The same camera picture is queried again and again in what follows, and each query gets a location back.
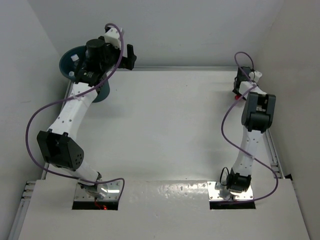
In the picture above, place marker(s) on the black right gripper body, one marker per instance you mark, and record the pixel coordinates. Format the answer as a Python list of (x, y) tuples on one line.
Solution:
[(234, 90)]

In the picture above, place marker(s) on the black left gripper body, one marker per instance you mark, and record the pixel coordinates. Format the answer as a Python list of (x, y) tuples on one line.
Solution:
[(112, 54)]

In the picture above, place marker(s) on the clear bottle green white label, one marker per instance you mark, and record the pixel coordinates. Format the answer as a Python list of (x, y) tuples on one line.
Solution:
[(75, 61)]

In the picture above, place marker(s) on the clear unlabelled plastic bottle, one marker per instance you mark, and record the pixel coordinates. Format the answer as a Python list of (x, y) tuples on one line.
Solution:
[(71, 74)]

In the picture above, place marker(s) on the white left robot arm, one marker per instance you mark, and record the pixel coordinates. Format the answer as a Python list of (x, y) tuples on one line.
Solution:
[(58, 144)]

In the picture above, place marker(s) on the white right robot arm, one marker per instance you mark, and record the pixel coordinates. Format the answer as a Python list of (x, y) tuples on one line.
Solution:
[(195, 124)]

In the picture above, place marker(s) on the dark teal ribbed bin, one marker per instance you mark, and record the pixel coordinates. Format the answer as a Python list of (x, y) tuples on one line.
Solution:
[(67, 65)]

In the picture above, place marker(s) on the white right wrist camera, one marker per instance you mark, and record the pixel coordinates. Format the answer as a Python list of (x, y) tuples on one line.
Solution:
[(251, 85)]

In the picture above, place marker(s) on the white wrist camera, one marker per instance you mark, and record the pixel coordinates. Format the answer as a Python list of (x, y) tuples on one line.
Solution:
[(112, 36), (251, 85)]

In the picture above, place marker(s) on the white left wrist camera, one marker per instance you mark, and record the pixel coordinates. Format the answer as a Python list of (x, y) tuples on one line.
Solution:
[(112, 36)]

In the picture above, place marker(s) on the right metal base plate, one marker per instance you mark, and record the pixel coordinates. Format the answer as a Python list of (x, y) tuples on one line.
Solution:
[(219, 193)]

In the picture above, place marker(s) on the metal base plate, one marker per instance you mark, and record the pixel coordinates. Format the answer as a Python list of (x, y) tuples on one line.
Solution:
[(219, 193), (101, 192)]

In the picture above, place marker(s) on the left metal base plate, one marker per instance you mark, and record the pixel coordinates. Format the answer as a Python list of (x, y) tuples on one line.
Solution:
[(101, 192)]

